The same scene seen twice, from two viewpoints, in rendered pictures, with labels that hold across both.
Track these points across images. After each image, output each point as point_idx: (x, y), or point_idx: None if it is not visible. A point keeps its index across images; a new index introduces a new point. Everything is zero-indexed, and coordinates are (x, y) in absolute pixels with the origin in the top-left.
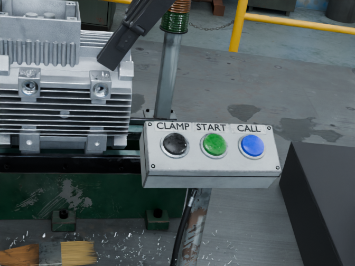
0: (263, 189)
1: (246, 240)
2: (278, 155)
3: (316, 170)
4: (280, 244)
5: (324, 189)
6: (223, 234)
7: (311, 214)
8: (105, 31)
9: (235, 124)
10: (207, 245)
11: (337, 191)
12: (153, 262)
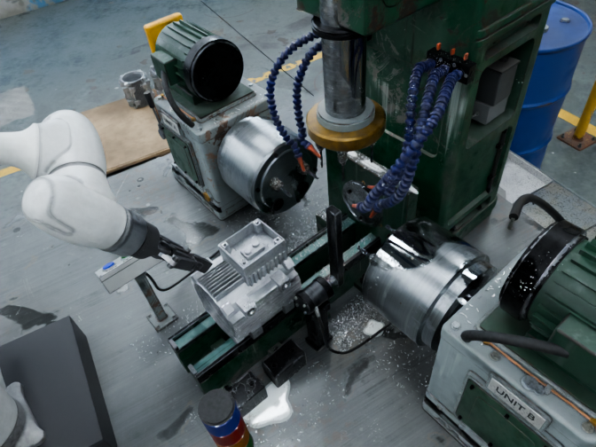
0: (131, 435)
1: (135, 371)
2: (96, 273)
3: (81, 404)
4: (113, 382)
5: (76, 382)
6: (151, 366)
7: (87, 370)
8: (224, 285)
9: (118, 265)
10: (157, 351)
11: (66, 386)
12: (181, 322)
